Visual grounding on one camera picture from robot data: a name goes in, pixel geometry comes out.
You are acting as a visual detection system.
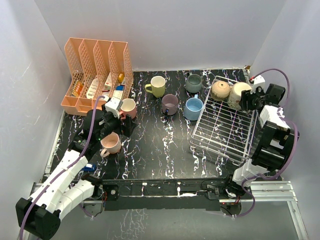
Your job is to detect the black front mounting rail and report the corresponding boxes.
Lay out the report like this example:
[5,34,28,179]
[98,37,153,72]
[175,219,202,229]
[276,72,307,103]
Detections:
[81,173,251,211]

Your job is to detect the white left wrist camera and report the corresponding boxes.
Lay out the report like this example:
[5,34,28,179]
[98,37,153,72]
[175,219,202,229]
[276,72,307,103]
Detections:
[104,97,123,119]

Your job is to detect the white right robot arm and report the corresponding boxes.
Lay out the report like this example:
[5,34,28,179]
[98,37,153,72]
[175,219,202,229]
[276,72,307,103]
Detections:
[222,83,299,199]

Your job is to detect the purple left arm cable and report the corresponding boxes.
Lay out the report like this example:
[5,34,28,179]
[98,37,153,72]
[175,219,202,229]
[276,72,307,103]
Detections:
[17,95,107,240]

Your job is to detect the white labelled box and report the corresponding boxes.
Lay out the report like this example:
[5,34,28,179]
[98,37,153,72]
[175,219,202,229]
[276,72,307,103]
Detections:
[86,77,99,99]

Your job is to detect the dark grey round mug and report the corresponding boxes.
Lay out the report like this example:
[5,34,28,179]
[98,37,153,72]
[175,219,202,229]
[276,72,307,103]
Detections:
[185,74,203,94]

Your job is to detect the pink mug white inside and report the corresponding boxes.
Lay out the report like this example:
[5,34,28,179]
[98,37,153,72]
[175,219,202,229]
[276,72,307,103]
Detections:
[120,98,137,119]

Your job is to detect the white wire dish rack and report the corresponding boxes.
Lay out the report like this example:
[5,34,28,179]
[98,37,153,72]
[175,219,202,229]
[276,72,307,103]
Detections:
[190,75,257,166]

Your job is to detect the blue white small box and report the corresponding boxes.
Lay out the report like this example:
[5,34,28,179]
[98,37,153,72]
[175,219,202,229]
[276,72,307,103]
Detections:
[115,84,125,91]

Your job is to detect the green-inside mushroom pattern mug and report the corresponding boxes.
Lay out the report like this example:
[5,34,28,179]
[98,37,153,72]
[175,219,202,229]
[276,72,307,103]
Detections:
[227,82,252,111]

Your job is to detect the light pink mug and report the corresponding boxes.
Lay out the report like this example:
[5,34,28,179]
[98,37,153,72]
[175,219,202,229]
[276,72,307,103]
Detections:
[100,132,122,158]

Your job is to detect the tan glazed round mug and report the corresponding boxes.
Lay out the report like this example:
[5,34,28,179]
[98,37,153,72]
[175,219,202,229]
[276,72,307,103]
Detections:
[210,80,231,102]

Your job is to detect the white red medicine box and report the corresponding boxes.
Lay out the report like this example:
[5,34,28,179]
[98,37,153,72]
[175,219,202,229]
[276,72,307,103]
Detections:
[102,73,113,92]

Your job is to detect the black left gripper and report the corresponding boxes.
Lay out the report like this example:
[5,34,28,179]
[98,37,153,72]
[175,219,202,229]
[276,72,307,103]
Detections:
[96,104,137,141]

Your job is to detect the pink plastic file organizer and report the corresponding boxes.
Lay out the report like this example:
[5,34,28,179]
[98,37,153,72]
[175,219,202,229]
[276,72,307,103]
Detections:
[61,37,134,116]

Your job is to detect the purple ceramic mug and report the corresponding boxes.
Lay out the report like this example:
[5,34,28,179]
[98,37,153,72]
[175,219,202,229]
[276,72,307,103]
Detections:
[161,94,179,116]

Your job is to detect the yellow-green ceramic mug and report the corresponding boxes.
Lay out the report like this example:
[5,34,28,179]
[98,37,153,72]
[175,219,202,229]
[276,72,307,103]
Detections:
[144,76,166,98]

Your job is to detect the yellow small bottle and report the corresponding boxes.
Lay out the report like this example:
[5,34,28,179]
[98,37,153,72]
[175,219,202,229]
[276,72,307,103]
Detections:
[117,72,125,84]

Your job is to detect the blue stapler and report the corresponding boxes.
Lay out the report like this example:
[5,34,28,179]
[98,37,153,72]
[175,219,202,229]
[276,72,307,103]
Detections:
[82,163,97,172]

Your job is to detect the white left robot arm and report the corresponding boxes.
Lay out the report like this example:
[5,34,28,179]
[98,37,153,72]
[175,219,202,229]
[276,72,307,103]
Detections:
[15,109,136,240]

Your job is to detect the white printed flat box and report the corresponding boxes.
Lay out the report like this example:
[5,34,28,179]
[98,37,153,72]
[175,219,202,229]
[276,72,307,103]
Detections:
[111,90,124,101]

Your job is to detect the light blue ceramic mug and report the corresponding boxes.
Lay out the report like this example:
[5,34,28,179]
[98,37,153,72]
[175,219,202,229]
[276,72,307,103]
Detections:
[183,94,204,121]

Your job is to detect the orange red packet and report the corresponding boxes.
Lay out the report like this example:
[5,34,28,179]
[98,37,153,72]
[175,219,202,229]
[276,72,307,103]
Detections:
[71,80,84,98]

